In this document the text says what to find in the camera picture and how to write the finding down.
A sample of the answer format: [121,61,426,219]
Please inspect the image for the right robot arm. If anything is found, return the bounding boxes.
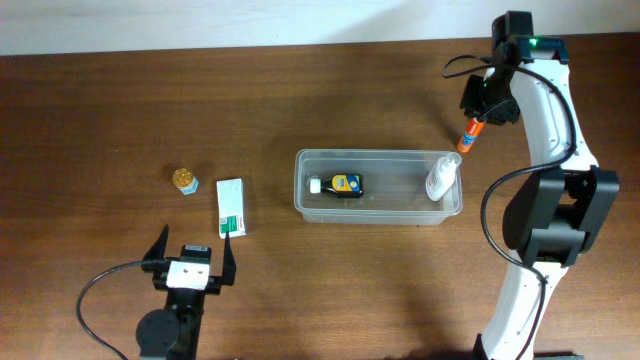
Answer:
[460,11,619,359]

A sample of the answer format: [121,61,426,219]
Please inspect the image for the dark bottle white cap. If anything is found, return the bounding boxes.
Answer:
[309,174,364,198]

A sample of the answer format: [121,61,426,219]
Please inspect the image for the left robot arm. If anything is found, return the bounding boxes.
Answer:
[136,227,236,360]

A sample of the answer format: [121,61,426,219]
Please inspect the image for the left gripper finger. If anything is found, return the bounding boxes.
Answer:
[141,224,169,272]
[220,232,237,286]

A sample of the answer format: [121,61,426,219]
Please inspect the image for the clear plastic container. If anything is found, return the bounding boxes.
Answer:
[294,149,463,225]

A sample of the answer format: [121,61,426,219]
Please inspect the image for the white green medicine box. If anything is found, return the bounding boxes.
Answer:
[216,178,246,239]

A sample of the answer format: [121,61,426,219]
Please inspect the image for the white spray bottle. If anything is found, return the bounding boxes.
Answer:
[425,152,462,202]

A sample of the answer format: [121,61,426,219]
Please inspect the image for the small gold-lid jar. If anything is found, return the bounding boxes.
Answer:
[172,168,199,195]

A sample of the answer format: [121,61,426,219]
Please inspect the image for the orange tube white cap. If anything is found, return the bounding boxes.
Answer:
[457,118,485,153]

